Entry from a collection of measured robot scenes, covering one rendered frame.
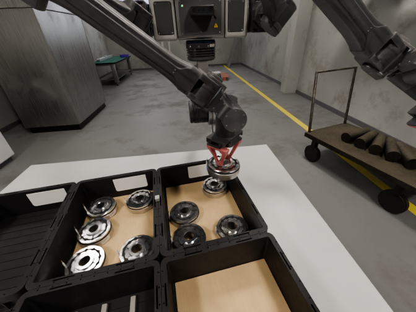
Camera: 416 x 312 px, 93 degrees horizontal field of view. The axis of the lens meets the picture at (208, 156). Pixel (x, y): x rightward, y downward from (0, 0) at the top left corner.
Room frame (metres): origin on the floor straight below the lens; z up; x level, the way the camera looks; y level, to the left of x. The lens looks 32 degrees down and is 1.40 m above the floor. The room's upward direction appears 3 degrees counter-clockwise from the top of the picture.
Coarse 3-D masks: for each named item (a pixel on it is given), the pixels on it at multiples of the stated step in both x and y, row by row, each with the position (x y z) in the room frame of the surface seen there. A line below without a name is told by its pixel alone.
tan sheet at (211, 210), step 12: (168, 192) 0.63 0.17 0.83; (180, 192) 0.63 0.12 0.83; (192, 192) 0.63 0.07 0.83; (228, 192) 0.62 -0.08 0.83; (168, 204) 0.56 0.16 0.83; (204, 204) 0.55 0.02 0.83; (216, 204) 0.55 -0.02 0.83; (228, 204) 0.55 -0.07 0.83; (168, 216) 0.50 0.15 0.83; (204, 216) 0.50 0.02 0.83; (216, 216) 0.49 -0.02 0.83; (240, 216) 0.49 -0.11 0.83; (204, 228) 0.44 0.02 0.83
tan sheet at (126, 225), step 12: (120, 204) 0.57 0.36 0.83; (120, 216) 0.51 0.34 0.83; (132, 216) 0.51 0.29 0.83; (144, 216) 0.51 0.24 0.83; (120, 228) 0.46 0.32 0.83; (132, 228) 0.46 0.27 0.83; (144, 228) 0.45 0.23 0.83; (108, 240) 0.41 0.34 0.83; (120, 240) 0.41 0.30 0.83; (108, 252) 0.37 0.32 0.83; (108, 264) 0.33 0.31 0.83
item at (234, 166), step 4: (220, 156) 0.56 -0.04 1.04; (232, 156) 0.56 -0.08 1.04; (212, 160) 0.54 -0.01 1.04; (232, 160) 0.53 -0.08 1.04; (236, 160) 0.53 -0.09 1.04; (208, 164) 0.51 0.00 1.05; (212, 164) 0.52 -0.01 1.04; (216, 164) 0.51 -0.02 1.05; (232, 164) 0.51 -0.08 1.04; (236, 164) 0.51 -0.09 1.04; (212, 168) 0.49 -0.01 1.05; (216, 168) 0.49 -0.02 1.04; (220, 168) 0.49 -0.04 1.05; (224, 168) 0.49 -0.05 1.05; (228, 168) 0.49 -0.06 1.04; (232, 168) 0.49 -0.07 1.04; (236, 168) 0.49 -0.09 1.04; (220, 172) 0.47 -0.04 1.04; (224, 172) 0.47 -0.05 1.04; (228, 172) 0.47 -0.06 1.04; (232, 172) 0.48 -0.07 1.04
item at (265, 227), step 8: (208, 160) 0.72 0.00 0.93; (160, 168) 0.67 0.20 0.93; (168, 168) 0.67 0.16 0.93; (160, 176) 0.61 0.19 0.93; (160, 184) 0.57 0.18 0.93; (240, 184) 0.55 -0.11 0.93; (160, 192) 0.52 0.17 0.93; (160, 200) 0.50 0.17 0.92; (248, 200) 0.47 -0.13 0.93; (160, 208) 0.45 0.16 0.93; (256, 208) 0.43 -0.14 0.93; (160, 216) 0.42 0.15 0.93; (256, 216) 0.40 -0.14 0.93; (160, 224) 0.39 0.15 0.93; (264, 224) 0.37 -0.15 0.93; (160, 232) 0.36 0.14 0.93; (248, 232) 0.35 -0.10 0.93; (256, 232) 0.34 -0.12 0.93; (160, 240) 0.33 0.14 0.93; (216, 240) 0.33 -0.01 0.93; (224, 240) 0.32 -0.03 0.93; (160, 248) 0.31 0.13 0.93; (176, 248) 0.31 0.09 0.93; (184, 248) 0.31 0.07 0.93; (192, 248) 0.31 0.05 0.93
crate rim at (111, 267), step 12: (84, 180) 0.61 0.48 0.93; (96, 180) 0.61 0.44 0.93; (156, 180) 0.59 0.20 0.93; (72, 192) 0.55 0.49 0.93; (156, 192) 0.53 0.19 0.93; (156, 204) 0.47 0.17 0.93; (60, 216) 0.43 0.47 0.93; (156, 216) 0.42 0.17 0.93; (156, 228) 0.37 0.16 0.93; (48, 240) 0.35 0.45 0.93; (156, 240) 0.33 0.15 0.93; (48, 252) 0.32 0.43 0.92; (156, 252) 0.30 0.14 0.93; (36, 264) 0.28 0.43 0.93; (120, 264) 0.28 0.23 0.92; (132, 264) 0.27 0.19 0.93; (36, 276) 0.25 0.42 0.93; (72, 276) 0.25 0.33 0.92; (84, 276) 0.25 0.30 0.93; (36, 288) 0.23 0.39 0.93
